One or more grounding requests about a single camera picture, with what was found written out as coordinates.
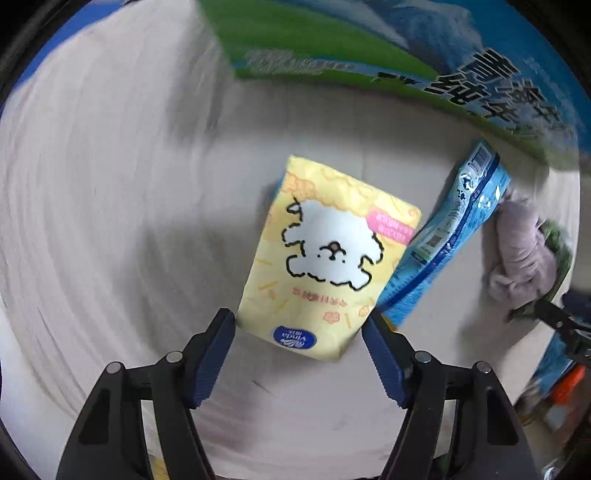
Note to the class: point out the orange bag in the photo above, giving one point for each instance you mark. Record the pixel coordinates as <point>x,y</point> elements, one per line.
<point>569,394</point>

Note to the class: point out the green snack packet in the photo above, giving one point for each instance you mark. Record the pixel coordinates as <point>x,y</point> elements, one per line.
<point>558,241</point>

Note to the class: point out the yellow tissue pack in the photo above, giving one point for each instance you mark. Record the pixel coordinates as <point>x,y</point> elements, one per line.
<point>328,249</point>

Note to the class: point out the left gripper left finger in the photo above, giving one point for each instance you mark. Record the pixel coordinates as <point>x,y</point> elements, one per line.
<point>108,439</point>

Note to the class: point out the blue hanging bag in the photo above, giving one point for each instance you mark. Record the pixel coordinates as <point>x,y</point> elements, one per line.
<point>553,365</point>

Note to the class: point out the blue snack packet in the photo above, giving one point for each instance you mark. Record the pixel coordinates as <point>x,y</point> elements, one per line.
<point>480,183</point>

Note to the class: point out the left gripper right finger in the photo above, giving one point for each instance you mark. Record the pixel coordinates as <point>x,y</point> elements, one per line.
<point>459,422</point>

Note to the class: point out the lilac cloth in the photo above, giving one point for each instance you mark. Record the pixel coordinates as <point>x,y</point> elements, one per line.
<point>527,269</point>

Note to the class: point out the open cardboard box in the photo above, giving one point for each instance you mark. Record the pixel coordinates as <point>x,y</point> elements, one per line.
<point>480,60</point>

